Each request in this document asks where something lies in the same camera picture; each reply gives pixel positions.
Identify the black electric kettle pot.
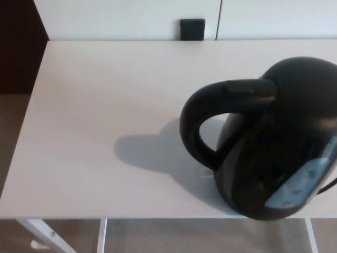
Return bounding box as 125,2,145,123
180,56,337,217

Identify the black kettle base with panel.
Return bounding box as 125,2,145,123
231,131,337,221

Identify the dark brown wooden cabinet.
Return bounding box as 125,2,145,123
0,0,49,94

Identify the black square wall socket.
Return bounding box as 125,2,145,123
179,18,206,41

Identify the white metal table frame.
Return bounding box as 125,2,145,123
16,218,316,253

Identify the black kettle power cable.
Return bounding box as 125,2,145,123
316,177,337,196

